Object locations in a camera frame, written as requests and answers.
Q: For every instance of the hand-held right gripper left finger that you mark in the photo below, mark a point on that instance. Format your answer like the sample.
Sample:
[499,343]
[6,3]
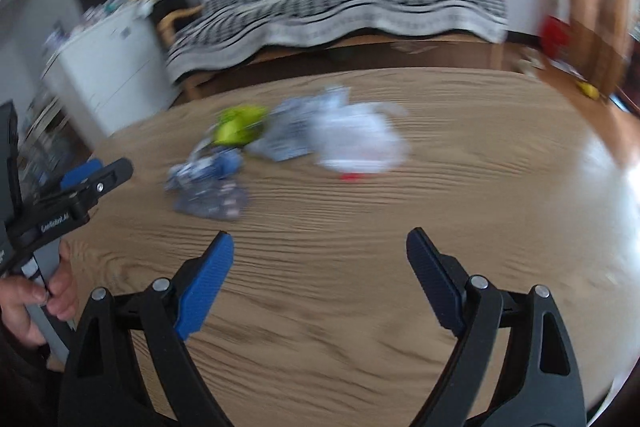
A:
[205,287]

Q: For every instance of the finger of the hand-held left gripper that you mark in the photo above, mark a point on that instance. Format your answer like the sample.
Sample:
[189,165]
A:
[112,177]
[82,174]

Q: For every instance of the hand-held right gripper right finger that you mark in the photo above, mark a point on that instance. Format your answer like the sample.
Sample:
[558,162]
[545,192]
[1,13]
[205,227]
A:
[435,282]

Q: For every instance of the person's left forearm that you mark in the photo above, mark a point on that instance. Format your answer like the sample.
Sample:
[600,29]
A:
[25,382]

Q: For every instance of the person's left hand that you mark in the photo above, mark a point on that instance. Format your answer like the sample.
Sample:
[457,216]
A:
[15,302]

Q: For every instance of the low white shelf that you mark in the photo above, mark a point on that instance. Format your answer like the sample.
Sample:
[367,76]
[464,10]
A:
[45,122]

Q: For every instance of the grey pill blister pack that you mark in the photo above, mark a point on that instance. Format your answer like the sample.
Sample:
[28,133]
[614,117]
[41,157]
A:
[212,204]

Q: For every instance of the blue white crumpled wrapper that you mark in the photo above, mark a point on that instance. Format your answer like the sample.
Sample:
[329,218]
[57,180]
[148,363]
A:
[210,169]

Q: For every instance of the white cabinet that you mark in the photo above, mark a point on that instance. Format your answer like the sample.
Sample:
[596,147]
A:
[110,67]

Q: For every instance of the small red plastic piece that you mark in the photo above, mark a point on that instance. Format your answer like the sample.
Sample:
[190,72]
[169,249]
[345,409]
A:
[352,177]

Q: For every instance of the yellow-green crumpled wrapper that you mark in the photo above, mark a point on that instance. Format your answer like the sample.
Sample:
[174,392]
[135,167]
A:
[237,124]

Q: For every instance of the row of small bottles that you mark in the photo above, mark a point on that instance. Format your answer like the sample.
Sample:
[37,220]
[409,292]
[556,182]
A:
[100,13]

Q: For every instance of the clear plastic bag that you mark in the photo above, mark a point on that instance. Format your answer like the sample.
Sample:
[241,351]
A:
[360,137]

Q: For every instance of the wooden sofa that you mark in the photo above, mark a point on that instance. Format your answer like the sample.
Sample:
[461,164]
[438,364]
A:
[172,22]

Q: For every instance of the silver printed bag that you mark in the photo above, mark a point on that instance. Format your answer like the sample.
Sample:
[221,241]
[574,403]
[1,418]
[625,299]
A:
[290,132]

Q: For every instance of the black cabinet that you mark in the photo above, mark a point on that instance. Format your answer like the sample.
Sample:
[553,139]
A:
[172,9]

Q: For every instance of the beige slipper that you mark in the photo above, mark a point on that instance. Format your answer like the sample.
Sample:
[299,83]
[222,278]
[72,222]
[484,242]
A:
[525,67]
[532,57]

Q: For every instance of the cardboard piece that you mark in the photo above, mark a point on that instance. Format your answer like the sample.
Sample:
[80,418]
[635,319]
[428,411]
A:
[410,46]

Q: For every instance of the small yellow toy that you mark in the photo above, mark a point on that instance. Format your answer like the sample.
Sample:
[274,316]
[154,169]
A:
[587,90]

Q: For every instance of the black white patterned blanket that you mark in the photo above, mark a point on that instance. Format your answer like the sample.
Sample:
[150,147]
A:
[325,12]

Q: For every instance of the red bag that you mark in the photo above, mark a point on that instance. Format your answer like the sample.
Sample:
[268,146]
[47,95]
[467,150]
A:
[555,36]

